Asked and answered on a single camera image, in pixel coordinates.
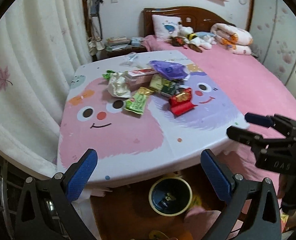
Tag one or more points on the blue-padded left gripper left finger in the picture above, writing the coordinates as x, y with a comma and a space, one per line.
34, 219

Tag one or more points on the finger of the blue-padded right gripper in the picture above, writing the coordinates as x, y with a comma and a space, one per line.
247, 138
282, 124

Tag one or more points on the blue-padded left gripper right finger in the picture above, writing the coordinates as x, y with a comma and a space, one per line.
263, 219

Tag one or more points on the red gold packet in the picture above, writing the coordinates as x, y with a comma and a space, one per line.
182, 102

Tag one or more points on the green snack wrapper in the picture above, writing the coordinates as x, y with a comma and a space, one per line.
136, 104

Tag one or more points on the yellow-rimmed blue trash bin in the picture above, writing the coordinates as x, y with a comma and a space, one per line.
170, 196

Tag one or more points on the pink bed sheet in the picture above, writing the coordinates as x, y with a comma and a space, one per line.
252, 88

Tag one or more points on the white wardrobe door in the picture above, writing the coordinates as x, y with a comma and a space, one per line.
273, 28

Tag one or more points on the green cream snack box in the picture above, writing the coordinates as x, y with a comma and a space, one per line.
163, 86

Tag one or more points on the rolled white patterned quilt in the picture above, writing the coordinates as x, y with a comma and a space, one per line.
232, 38

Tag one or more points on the purple plastic bag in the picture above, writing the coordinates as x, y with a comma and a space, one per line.
170, 70

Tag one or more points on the cartoon monster tablecloth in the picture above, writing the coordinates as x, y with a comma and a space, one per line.
133, 147

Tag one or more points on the plush toy pile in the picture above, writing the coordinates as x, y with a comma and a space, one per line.
187, 38

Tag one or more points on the wooden headboard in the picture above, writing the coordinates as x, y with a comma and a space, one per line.
197, 18

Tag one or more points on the pink white carton box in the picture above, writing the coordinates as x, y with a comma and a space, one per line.
139, 77

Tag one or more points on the crumpled white paper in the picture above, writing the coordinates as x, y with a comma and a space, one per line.
117, 86

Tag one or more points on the white cartoon pillow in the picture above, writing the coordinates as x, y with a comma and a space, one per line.
165, 27

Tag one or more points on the clear plastic wrapper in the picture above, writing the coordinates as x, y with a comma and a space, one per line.
131, 60

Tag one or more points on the green crumpled wrapper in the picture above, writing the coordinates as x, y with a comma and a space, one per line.
108, 74

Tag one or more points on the blue tissue pack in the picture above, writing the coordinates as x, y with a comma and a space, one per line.
137, 42

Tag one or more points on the dark wooden nightstand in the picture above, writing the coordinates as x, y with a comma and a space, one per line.
104, 54

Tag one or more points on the stack of books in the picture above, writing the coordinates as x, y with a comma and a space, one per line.
117, 43

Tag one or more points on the white floral curtain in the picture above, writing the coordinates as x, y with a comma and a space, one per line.
42, 43

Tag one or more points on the hanging bags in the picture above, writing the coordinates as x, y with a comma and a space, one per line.
95, 43

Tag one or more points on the wooden coat rack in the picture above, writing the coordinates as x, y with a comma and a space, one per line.
88, 12

